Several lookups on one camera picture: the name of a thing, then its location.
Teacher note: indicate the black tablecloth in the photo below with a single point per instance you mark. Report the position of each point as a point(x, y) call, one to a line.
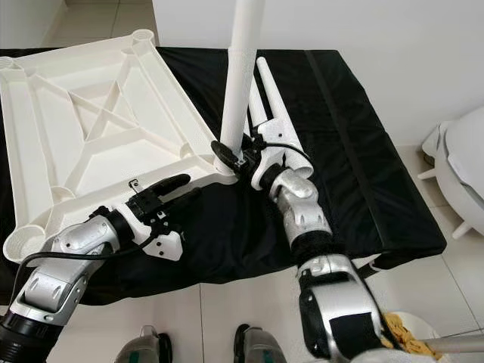
point(370, 166)

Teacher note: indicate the yellow cloth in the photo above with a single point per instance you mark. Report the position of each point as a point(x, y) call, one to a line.
point(404, 336)

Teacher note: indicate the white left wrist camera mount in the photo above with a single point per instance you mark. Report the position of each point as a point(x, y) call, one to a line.
point(166, 246)

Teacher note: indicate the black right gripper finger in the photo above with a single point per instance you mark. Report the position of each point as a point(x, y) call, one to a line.
point(225, 155)

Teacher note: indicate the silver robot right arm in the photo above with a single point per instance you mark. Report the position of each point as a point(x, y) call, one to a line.
point(302, 212)

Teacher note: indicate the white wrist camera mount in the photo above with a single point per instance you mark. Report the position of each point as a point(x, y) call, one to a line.
point(276, 130)
point(166, 246)

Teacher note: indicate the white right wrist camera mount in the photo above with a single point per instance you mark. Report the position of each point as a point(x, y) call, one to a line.
point(276, 130)

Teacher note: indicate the grey robot left foot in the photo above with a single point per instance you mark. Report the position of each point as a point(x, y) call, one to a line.
point(145, 348)

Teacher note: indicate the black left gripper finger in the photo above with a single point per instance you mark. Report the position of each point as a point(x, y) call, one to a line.
point(187, 198)
point(174, 184)

